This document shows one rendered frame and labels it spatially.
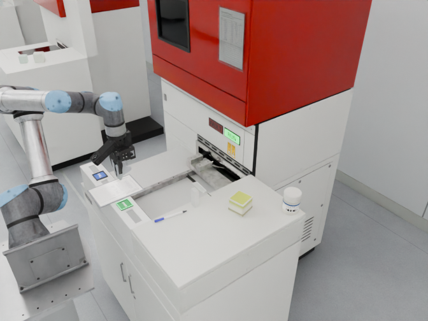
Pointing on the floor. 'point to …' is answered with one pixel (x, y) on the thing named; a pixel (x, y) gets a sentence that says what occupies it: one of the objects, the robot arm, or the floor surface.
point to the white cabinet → (269, 300)
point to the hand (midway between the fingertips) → (118, 178)
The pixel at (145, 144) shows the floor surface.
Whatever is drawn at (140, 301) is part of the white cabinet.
